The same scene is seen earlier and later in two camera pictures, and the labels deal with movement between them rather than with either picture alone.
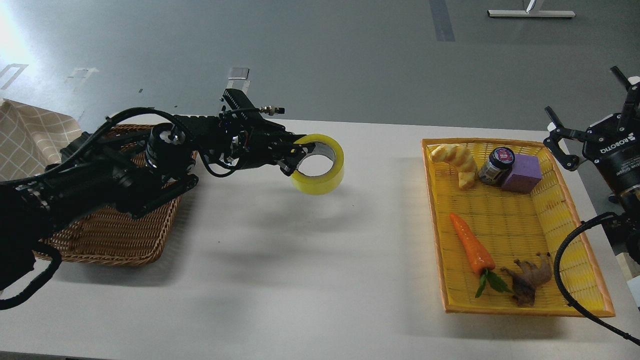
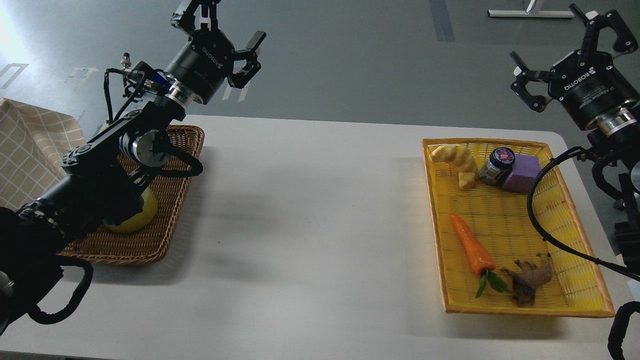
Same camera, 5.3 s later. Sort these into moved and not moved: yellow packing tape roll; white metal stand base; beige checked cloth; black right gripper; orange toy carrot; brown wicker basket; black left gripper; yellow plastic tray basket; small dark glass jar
Moved: black left gripper; black right gripper; yellow packing tape roll
Not moved: orange toy carrot; brown wicker basket; beige checked cloth; white metal stand base; yellow plastic tray basket; small dark glass jar
